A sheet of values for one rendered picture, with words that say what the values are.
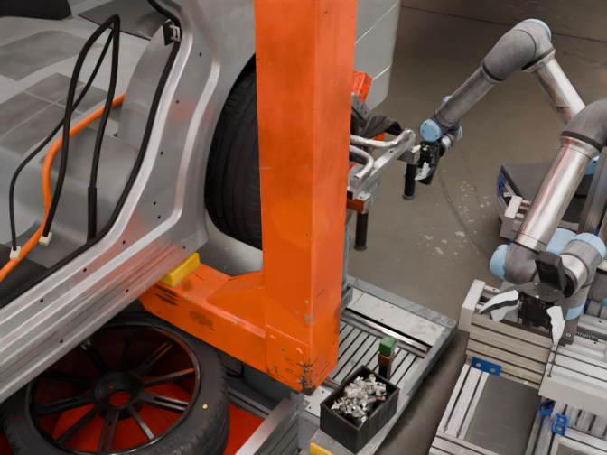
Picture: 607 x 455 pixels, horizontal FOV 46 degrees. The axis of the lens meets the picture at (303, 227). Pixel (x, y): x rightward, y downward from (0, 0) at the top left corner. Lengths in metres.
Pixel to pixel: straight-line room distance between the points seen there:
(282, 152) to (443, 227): 2.12
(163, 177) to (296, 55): 0.72
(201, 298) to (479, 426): 1.03
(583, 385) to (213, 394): 1.04
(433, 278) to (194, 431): 1.62
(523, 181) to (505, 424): 1.34
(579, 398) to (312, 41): 1.17
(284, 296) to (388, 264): 1.54
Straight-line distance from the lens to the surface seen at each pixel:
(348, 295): 3.02
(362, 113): 2.50
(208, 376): 2.25
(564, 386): 2.05
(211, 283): 2.29
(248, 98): 2.31
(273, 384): 2.61
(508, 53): 2.35
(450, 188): 4.00
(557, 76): 2.47
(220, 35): 2.09
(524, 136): 4.60
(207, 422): 2.15
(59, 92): 2.69
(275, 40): 1.55
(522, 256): 1.70
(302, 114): 1.58
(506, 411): 2.63
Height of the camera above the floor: 2.19
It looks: 37 degrees down
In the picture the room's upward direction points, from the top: 1 degrees clockwise
